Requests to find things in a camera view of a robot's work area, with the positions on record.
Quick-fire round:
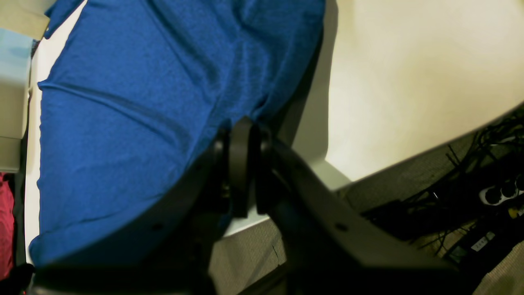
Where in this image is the red cloth pile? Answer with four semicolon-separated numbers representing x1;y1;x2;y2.
0;172;15;280

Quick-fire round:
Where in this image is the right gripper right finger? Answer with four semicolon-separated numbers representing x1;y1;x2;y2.
255;126;474;295

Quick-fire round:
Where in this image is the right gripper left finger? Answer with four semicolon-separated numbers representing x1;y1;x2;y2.
32;117;256;295

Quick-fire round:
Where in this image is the beige plastic bin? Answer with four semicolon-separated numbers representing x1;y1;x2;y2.
0;0;54;172

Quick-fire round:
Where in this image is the blue long-sleeve T-shirt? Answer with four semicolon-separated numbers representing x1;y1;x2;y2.
29;0;326;268

